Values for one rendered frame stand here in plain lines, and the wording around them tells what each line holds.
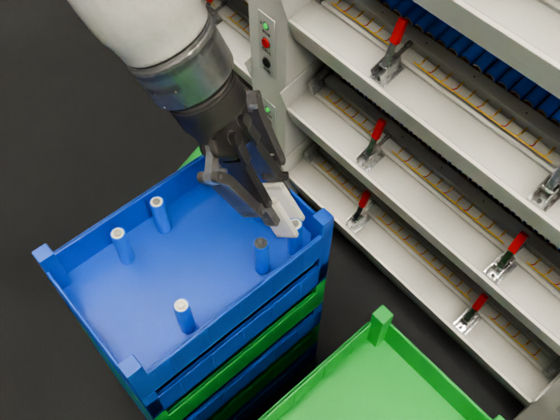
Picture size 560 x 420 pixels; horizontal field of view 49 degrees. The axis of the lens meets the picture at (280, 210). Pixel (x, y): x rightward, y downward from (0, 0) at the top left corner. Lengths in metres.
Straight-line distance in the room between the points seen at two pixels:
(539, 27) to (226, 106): 0.32
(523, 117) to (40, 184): 1.03
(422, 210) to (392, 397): 0.31
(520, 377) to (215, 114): 0.72
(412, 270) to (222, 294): 0.46
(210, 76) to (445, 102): 0.38
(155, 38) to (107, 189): 0.89
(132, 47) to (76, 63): 1.15
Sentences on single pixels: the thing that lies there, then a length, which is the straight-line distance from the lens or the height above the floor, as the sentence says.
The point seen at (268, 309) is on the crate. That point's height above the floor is 0.37.
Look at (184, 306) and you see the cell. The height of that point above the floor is 0.47.
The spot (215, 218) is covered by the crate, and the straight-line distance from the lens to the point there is 0.84.
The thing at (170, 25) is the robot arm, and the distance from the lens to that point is 0.54.
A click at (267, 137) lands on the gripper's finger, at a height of 0.57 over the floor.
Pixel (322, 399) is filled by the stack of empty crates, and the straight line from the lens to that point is 0.82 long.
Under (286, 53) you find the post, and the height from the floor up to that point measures 0.42.
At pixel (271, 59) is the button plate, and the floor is 0.39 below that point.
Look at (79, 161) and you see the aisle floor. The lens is 1.48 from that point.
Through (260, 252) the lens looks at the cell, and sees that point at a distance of 0.74.
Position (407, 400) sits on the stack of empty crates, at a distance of 0.83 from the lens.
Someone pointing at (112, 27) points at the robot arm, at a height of 0.77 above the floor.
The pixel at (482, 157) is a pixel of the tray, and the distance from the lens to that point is 0.82.
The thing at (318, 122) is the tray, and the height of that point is 0.31.
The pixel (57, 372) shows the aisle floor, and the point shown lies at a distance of 1.24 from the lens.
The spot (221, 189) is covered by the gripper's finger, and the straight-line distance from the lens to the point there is 0.65.
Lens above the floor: 1.11
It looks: 57 degrees down
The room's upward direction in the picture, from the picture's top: straight up
